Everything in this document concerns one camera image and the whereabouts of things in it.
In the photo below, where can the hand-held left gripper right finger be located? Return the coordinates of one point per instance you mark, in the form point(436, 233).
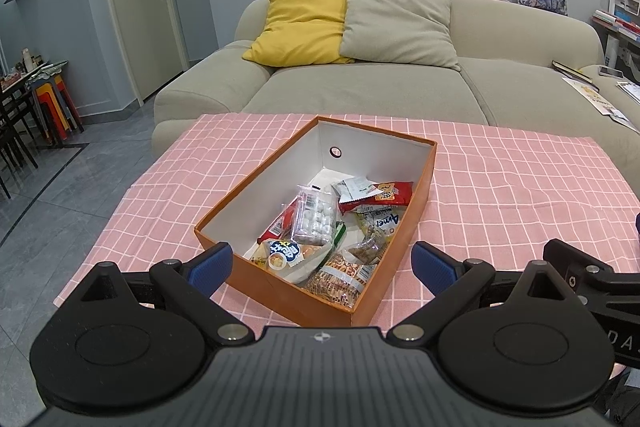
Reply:
point(432, 267)

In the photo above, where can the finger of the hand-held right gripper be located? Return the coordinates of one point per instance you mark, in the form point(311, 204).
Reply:
point(570, 264)

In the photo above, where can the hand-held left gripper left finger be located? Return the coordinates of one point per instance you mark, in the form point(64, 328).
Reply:
point(212, 269)

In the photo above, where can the clear packet of brown nuts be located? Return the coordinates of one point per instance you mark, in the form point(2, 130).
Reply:
point(370, 247)

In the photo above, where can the white packet with blue lettering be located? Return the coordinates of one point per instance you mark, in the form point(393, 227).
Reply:
point(382, 222)

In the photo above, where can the white yellow pastry packet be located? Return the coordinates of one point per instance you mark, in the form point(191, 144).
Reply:
point(290, 257)

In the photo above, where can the red sausage stick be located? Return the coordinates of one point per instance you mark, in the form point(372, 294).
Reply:
point(279, 224)

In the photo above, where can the red snack packet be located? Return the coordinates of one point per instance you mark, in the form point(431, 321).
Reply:
point(395, 194)

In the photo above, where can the peanut cracker packet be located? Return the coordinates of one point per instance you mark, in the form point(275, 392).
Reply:
point(340, 282)

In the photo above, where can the white sachet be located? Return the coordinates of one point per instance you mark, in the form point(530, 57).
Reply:
point(357, 188)

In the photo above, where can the clear packet of white balls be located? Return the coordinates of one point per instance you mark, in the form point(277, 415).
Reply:
point(312, 217)

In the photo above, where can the orange cardboard box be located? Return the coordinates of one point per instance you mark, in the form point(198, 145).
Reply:
point(380, 157)

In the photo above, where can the pink checkered tablecloth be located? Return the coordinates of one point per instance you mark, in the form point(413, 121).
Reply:
point(500, 187)

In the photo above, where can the cream magazine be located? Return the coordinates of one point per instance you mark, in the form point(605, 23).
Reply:
point(595, 98)

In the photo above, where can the beige sofa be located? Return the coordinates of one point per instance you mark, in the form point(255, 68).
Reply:
point(370, 97)

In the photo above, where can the grey magazine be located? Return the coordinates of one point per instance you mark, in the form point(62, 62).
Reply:
point(630, 91)

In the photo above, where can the dark book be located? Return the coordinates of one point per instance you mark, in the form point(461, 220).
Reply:
point(575, 73)

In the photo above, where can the white smartphone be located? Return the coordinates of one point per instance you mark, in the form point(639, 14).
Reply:
point(611, 72)

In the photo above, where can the stack of coloured stools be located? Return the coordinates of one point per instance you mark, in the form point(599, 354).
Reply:
point(55, 107)

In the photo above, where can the white study desk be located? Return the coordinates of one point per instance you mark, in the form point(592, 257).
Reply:
point(620, 27)

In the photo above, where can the beige pillow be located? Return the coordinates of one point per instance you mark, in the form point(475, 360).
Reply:
point(395, 22)

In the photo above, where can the dark dining table with chairs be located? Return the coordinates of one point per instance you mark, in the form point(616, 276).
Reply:
point(12, 122)

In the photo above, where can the yellow pillow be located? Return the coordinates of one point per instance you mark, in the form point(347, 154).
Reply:
point(300, 27)

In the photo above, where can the cream door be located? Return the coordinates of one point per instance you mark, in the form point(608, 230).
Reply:
point(142, 7)

